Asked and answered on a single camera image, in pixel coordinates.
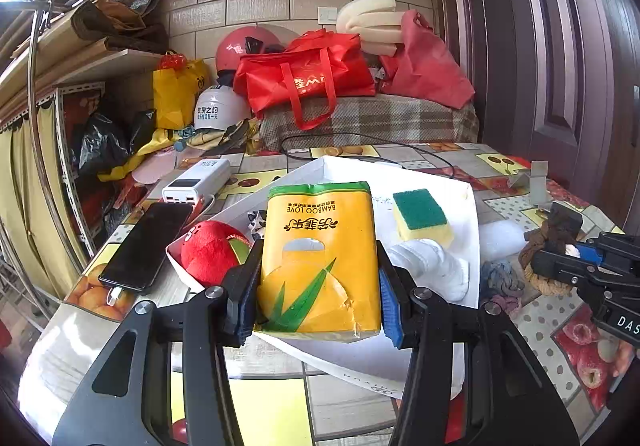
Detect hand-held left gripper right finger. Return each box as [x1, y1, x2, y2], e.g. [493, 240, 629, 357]
[375, 246, 581, 446]

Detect yellow tissue pack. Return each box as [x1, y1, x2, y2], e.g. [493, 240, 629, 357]
[253, 181, 385, 343]

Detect red tote bag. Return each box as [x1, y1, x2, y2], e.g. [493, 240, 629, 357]
[233, 30, 377, 131]

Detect red helmet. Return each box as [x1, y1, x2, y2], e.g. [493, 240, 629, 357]
[215, 25, 292, 77]

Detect white power bank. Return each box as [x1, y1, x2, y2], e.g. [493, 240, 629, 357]
[161, 157, 232, 204]

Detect white metal shelf rack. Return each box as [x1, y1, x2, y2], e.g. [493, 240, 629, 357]
[52, 81, 108, 257]

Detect fruit print tablecloth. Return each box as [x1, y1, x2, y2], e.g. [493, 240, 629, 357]
[20, 142, 640, 446]

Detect chrome clothes rack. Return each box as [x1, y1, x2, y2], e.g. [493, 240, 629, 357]
[0, 0, 97, 258]

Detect pink hat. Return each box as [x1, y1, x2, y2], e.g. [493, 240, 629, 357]
[132, 149, 179, 185]

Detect black cable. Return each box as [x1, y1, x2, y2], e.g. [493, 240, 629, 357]
[280, 131, 457, 183]

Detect cow print plush toy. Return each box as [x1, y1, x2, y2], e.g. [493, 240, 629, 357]
[246, 209, 269, 242]

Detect grey metal bracket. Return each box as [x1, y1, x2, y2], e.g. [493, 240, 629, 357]
[507, 161, 551, 212]

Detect white cardboard box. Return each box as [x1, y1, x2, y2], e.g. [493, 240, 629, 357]
[165, 155, 483, 402]

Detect plaid cushion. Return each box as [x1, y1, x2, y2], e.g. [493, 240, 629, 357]
[258, 94, 480, 152]

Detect red plastic bag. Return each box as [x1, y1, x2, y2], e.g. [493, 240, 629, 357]
[378, 10, 476, 110]

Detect dark wooden door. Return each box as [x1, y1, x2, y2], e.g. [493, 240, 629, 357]
[425, 0, 640, 237]

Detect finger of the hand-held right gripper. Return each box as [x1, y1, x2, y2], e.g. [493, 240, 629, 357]
[547, 201, 603, 263]
[531, 250, 601, 298]

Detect green yellow sponge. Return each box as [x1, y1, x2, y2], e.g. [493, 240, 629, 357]
[391, 189, 455, 247]

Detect wooden shelf boards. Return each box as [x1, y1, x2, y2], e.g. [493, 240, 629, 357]
[0, 11, 167, 127]

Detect brown knotted rope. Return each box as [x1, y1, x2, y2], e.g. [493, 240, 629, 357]
[518, 213, 576, 297]

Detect red plush apple toy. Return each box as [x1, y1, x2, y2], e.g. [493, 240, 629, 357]
[180, 220, 253, 288]

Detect white sock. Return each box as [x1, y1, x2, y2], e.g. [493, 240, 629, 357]
[387, 236, 471, 302]

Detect yellow curtain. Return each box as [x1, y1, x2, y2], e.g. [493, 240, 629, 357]
[0, 101, 67, 297]

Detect cream foam strips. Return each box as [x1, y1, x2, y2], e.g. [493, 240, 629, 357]
[336, 0, 408, 57]

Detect yellow paper bag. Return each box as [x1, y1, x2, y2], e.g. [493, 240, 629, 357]
[152, 59, 208, 129]

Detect white helmet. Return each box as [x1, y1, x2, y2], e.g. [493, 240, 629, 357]
[194, 84, 251, 132]

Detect large black plastic bag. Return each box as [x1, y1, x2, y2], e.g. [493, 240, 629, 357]
[77, 111, 129, 177]

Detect black yellow cloth bundle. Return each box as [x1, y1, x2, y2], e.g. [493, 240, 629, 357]
[215, 117, 262, 154]

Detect blue grey knotted cloth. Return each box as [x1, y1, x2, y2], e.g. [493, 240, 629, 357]
[481, 260, 526, 314]

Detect small black plastic bag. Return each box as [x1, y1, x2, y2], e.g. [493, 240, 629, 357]
[127, 109, 157, 148]

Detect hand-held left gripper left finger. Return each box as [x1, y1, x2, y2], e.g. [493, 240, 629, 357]
[52, 239, 266, 446]

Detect black smartphone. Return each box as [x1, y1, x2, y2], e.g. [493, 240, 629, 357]
[98, 202, 195, 297]

